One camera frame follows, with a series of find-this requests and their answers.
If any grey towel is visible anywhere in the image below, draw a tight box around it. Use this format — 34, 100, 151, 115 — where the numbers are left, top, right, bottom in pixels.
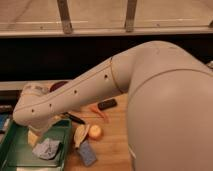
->
32, 138, 60, 160

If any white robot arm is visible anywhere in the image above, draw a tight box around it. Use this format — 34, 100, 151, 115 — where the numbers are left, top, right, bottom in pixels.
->
13, 41, 213, 171

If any green plastic tray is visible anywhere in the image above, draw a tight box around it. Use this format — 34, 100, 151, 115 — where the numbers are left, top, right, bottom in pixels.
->
0, 119, 72, 171

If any blue object at left edge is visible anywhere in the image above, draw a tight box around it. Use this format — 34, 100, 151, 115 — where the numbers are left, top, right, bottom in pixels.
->
0, 115, 10, 133

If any banana toy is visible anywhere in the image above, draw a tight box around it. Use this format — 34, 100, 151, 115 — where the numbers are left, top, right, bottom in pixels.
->
74, 124, 90, 148

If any blue sponge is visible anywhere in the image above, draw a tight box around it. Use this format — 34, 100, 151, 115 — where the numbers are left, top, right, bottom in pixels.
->
77, 140, 97, 167

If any purple bowl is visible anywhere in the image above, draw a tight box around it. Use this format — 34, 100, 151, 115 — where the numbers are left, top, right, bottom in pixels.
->
50, 81, 68, 92

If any yellow round fruit toy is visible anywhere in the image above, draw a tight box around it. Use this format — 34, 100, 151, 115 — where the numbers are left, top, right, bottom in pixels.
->
88, 125, 103, 140

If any orange carrot toy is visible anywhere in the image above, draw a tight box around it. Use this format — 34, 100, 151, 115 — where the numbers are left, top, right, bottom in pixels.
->
89, 105, 109, 123

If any black rectangular block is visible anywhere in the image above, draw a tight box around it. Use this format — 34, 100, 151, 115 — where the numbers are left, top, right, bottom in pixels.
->
98, 99, 117, 110

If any black handled knife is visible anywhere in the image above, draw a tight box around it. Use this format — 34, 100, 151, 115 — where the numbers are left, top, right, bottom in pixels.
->
62, 112, 85, 124

